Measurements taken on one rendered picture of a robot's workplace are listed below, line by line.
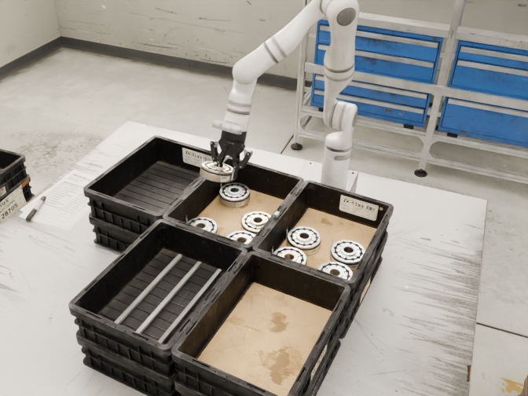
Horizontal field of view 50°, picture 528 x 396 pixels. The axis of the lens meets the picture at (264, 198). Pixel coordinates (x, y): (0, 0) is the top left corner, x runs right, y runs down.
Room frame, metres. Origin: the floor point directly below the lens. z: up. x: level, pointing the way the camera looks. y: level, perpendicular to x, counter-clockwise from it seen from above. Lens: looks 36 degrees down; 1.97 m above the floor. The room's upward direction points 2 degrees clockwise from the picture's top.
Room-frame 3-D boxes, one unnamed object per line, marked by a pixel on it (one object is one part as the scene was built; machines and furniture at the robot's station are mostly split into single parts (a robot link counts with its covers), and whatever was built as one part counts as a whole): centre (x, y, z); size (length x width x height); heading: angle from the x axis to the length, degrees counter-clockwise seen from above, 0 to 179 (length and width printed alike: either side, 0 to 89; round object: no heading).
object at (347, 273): (1.18, -0.21, 0.86); 0.10 x 0.10 x 0.01
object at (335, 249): (1.28, -0.26, 0.86); 0.10 x 0.10 x 0.01
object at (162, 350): (1.08, 0.25, 0.92); 0.40 x 0.30 x 0.02; 155
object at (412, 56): (3.18, -0.61, 0.60); 0.72 x 0.03 x 0.56; 71
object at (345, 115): (1.70, -0.25, 1.05); 0.09 x 0.09 x 0.17; 68
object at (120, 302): (1.08, 0.25, 0.87); 0.40 x 0.30 x 0.11; 155
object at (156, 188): (1.57, 0.36, 0.87); 0.40 x 0.30 x 0.11; 155
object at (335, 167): (1.70, -0.25, 0.89); 0.09 x 0.09 x 0.17; 79
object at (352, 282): (1.31, -0.19, 0.92); 0.40 x 0.30 x 0.02; 155
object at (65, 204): (1.71, 0.73, 0.70); 0.33 x 0.23 x 0.01; 161
